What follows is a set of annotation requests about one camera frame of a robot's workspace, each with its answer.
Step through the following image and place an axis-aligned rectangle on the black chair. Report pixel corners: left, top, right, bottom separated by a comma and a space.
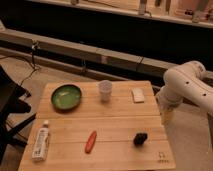
0, 65, 35, 163

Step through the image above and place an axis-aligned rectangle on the black floor cable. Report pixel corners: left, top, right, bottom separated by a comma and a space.
0, 40, 43, 87

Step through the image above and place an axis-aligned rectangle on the white tube with cap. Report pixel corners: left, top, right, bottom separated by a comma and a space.
32, 120, 49, 161

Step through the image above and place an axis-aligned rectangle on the white sponge block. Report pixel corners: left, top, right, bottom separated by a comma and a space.
131, 88, 145, 103

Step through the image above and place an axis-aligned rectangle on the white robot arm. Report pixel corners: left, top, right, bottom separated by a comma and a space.
156, 61, 213, 150

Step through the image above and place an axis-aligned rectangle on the green bowl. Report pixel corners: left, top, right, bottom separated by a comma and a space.
51, 84, 82, 111

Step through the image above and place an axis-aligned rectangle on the black eraser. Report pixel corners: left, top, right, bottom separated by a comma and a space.
133, 133, 148, 146

